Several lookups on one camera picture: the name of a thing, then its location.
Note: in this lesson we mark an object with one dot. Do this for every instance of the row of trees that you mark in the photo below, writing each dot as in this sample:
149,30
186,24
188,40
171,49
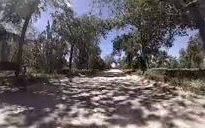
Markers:
80,40

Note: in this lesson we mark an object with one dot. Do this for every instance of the pale dirt path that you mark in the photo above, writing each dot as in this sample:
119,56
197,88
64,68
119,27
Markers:
103,100

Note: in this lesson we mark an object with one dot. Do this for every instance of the grey building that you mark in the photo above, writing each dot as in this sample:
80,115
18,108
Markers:
1,50

